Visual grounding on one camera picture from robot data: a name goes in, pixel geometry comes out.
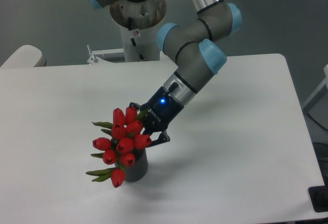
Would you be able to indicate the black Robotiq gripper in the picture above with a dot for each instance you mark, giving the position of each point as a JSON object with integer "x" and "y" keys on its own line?
{"x": 161, "y": 109}

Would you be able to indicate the red tulip bouquet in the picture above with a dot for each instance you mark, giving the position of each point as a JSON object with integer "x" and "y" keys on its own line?
{"x": 125, "y": 136}

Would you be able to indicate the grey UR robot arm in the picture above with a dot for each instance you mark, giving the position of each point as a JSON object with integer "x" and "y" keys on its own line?
{"x": 198, "y": 58}

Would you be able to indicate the dark grey ribbed vase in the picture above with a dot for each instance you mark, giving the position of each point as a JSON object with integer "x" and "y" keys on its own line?
{"x": 130, "y": 167}

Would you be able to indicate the white chair armrest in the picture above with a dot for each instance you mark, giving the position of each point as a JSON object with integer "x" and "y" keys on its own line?
{"x": 27, "y": 56}

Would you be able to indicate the white furniture at right edge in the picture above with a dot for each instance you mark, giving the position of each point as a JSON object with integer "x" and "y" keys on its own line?
{"x": 318, "y": 93}

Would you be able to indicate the black clamp at table edge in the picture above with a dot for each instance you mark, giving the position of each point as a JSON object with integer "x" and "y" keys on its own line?
{"x": 318, "y": 196}

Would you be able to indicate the white pedestal base frame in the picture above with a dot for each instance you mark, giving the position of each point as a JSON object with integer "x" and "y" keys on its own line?
{"x": 102, "y": 55}

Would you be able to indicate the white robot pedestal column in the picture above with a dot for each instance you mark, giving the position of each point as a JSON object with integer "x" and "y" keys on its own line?
{"x": 139, "y": 24}

